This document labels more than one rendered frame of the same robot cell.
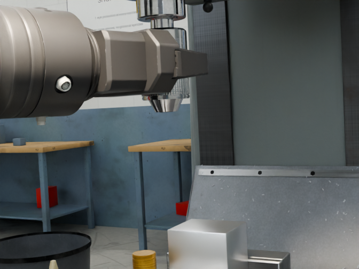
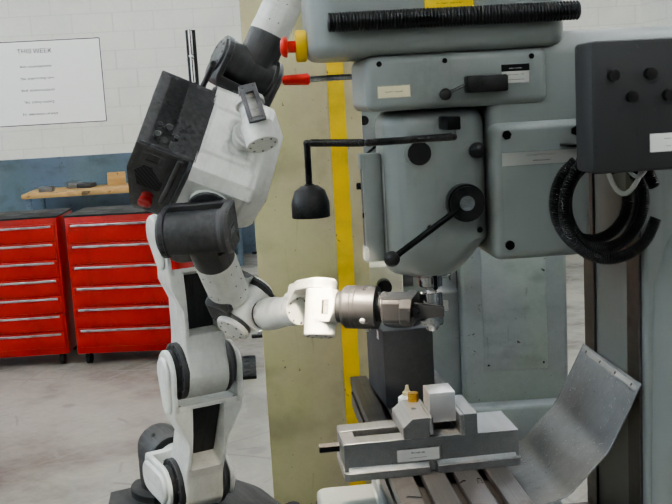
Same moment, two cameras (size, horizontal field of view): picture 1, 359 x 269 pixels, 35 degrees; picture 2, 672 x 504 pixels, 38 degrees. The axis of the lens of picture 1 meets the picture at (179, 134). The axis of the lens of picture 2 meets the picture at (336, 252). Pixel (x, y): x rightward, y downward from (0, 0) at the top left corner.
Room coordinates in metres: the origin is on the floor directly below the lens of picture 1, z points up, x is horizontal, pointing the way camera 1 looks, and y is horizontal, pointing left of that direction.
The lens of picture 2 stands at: (-0.65, -1.48, 1.66)
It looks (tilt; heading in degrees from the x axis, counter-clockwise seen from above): 9 degrees down; 56
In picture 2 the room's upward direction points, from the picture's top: 3 degrees counter-clockwise
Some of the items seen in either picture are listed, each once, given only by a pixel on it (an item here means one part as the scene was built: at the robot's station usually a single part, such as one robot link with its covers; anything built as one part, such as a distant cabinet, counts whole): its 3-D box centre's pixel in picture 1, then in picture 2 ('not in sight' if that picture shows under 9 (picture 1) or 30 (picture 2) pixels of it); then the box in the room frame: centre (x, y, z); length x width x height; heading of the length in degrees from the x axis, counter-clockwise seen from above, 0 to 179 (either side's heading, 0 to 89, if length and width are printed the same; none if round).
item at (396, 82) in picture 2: not in sight; (444, 81); (0.60, -0.01, 1.68); 0.34 x 0.24 x 0.10; 152
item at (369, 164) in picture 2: not in sight; (371, 207); (0.46, 0.06, 1.44); 0.04 x 0.04 x 0.21; 62
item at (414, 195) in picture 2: not in sight; (429, 190); (0.56, 0.01, 1.47); 0.21 x 0.19 x 0.32; 62
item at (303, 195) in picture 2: not in sight; (310, 200); (0.32, 0.07, 1.47); 0.07 x 0.07 x 0.06
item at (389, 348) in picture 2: not in sight; (399, 353); (0.75, 0.38, 1.03); 0.22 x 0.12 x 0.20; 65
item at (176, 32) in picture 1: (162, 35); (431, 293); (0.56, 0.01, 1.26); 0.05 x 0.05 x 0.01
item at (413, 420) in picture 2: not in sight; (412, 418); (0.49, 0.00, 1.02); 0.12 x 0.06 x 0.04; 63
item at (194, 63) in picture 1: (184, 63); (428, 311); (0.54, -0.01, 1.23); 0.06 x 0.02 x 0.03; 131
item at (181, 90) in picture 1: (164, 70); (431, 309); (0.56, 0.01, 1.23); 0.05 x 0.05 x 0.06
